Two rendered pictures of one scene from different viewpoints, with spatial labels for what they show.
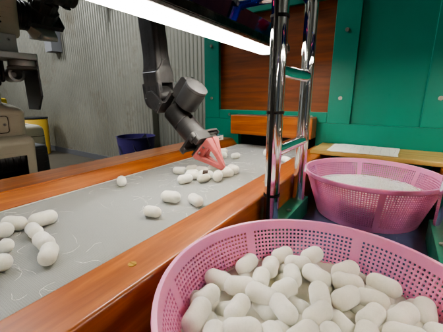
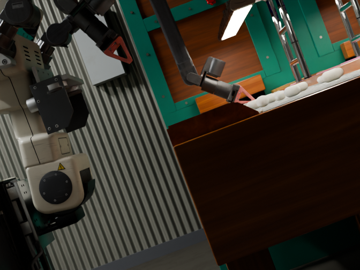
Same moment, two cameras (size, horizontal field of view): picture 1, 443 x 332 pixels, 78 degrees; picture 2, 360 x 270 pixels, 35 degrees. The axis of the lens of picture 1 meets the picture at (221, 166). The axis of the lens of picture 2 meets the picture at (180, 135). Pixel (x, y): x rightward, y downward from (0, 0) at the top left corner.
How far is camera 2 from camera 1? 1.73 m
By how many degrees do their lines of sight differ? 35
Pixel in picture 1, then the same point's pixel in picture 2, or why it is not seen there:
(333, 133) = (274, 81)
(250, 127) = (217, 100)
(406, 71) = (295, 29)
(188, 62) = not seen: outside the picture
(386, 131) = not seen: hidden behind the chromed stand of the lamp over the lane
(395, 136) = (310, 67)
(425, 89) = (310, 35)
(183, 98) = (216, 68)
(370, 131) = not seen: hidden behind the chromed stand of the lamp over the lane
